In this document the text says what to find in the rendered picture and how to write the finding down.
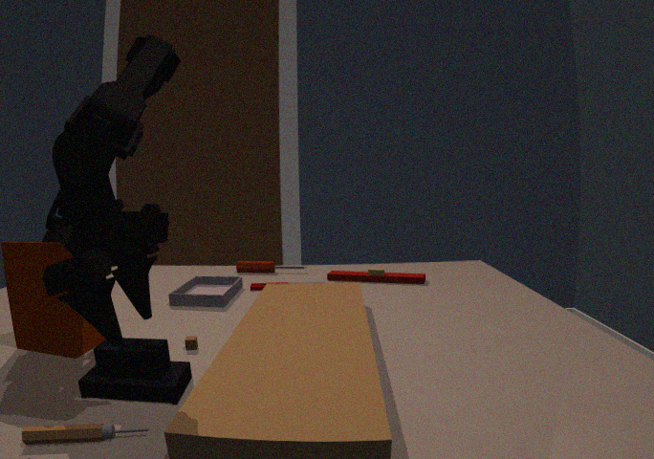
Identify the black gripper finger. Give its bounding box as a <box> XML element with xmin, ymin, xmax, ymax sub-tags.
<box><xmin>111</xmin><ymin>255</ymin><xmax>158</xmax><ymax>320</ymax></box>
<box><xmin>58</xmin><ymin>276</ymin><xmax>123</xmax><ymax>347</ymax></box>

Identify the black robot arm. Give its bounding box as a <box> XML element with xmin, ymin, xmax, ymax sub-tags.
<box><xmin>42</xmin><ymin>34</ymin><xmax>181</xmax><ymax>256</ymax></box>

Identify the tan wooden floor panel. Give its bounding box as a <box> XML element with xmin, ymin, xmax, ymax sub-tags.
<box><xmin>164</xmin><ymin>282</ymin><xmax>392</xmax><ymax>459</ymax></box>

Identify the red flat bar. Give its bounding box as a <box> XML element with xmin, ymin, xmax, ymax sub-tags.
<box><xmin>327</xmin><ymin>269</ymin><xmax>425</xmax><ymax>285</ymax></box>

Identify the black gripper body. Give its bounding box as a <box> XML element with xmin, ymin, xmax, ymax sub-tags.
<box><xmin>42</xmin><ymin>191</ymin><xmax>159</xmax><ymax>296</ymax></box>

